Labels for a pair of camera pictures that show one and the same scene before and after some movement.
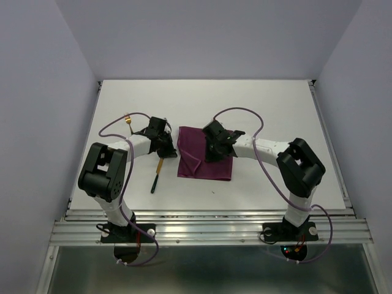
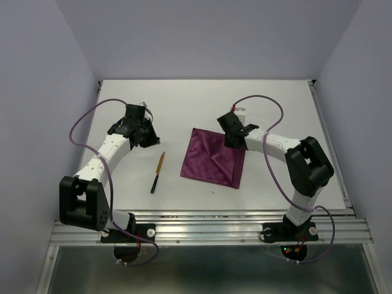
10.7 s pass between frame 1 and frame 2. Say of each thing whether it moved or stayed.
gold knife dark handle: stayed
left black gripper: moved
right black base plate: stayed
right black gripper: moved
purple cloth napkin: moved
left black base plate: stayed
